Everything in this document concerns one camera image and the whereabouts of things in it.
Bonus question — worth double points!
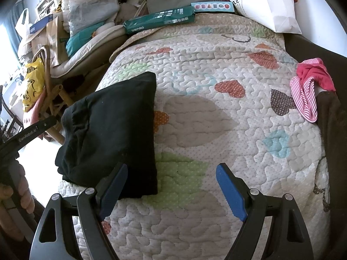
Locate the beige cushion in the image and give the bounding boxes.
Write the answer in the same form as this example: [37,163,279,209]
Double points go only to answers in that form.
[50,22,128,78]

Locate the heart print quilted blanket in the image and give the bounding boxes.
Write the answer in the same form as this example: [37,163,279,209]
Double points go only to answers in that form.
[56,13,331,260]

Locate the person's left hand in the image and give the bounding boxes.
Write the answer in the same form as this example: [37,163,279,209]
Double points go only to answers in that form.
[0,165,34,243]

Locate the black pants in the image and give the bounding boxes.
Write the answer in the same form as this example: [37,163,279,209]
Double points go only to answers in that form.
[55,71,159,199]

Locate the blue curtain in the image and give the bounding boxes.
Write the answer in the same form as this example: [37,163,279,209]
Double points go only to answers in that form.
[5,1,28,57]

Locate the brown paper bag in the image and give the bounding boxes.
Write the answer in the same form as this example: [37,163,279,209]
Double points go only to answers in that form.
[46,15,69,67]

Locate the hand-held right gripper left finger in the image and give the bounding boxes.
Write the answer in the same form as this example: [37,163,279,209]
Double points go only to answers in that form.
[31,163,128,260]

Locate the green paper packet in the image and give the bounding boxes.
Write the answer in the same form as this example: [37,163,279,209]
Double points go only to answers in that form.
[123,5,196,35]

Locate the light blue flat box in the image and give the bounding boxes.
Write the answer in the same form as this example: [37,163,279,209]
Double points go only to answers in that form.
[190,1,235,14]

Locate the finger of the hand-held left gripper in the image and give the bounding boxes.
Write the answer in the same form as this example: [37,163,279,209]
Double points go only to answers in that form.
[37,116,58,136]

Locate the white bag with red handles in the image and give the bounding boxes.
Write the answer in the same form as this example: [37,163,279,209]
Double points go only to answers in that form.
[207,0,303,34]

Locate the teal cloth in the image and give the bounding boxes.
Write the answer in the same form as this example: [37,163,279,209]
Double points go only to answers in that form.
[66,23,109,57]

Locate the brown cloth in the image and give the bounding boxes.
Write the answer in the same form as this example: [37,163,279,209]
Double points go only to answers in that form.
[317,90,347,217]

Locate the white bookshelf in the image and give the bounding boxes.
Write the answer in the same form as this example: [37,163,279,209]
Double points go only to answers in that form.
[35,0,61,17]

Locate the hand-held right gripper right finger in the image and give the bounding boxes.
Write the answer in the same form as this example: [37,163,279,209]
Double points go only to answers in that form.
[215,162,315,260]

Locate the white tote bag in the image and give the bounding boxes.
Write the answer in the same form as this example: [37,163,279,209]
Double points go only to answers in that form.
[15,8,30,37]

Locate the clear plastic bag of clothes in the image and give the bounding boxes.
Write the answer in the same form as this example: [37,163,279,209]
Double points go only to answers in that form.
[61,0,120,34]

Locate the yellow plastic bag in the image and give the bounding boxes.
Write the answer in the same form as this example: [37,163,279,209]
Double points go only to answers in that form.
[22,58,46,113]

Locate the pink striped cloth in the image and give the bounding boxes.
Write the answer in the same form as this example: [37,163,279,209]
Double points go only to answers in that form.
[290,58,337,123]

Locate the wooden chair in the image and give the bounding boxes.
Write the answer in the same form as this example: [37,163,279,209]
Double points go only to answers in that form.
[33,46,74,144]

